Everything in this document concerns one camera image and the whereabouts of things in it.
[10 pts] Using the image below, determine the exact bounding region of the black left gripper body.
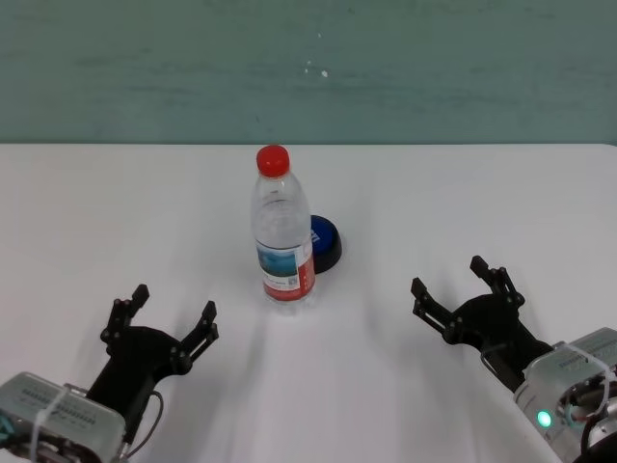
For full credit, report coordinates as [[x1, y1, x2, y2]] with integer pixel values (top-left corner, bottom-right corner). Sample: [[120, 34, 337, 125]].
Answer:
[[86, 325, 189, 436]]

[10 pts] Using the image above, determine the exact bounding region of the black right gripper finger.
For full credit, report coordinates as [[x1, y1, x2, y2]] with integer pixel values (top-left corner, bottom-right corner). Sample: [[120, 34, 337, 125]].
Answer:
[[410, 277, 465, 344], [469, 255, 526, 311]]

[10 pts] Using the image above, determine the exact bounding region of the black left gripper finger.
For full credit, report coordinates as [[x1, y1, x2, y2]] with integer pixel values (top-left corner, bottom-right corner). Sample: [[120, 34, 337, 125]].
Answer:
[[99, 283, 150, 344], [173, 300, 220, 374]]

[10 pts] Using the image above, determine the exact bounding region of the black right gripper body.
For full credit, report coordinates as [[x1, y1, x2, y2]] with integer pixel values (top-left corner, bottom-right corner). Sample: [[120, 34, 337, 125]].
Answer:
[[443, 293, 553, 388]]

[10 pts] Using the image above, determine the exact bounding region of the blue push button black base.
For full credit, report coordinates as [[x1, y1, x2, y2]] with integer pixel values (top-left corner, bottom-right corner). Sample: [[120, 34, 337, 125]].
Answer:
[[308, 214, 344, 275]]

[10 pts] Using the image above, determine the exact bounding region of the clear water bottle red cap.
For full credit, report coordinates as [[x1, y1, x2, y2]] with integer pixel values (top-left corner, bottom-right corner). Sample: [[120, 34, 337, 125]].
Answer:
[[250, 144, 318, 315]]

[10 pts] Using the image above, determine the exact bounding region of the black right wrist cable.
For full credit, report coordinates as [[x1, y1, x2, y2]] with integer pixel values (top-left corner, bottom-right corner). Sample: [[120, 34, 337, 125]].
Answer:
[[480, 343, 523, 388]]

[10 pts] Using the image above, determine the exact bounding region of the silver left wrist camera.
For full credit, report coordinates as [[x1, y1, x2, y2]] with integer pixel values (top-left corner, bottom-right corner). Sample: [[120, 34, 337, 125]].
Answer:
[[0, 371, 128, 463]]

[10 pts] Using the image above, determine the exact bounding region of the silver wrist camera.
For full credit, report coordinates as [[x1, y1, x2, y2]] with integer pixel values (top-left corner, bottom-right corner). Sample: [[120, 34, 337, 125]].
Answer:
[[522, 327, 617, 422], [0, 371, 128, 463]]

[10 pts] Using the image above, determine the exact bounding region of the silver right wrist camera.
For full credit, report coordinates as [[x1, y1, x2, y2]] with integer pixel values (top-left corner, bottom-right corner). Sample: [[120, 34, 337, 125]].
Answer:
[[522, 327, 617, 422]]

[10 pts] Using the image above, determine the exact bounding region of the white left camera zip tie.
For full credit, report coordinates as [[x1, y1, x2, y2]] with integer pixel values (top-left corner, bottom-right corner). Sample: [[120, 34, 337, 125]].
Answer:
[[30, 387, 69, 460]]

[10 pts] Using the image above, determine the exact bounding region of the white camera zip tie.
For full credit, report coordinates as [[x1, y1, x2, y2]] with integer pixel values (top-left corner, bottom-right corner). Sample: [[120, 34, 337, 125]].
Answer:
[[562, 342, 617, 417], [30, 387, 69, 460]]

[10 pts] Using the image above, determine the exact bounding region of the white right camera zip tie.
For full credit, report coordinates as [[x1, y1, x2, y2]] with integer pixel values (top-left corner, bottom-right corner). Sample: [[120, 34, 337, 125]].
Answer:
[[562, 342, 617, 417]]

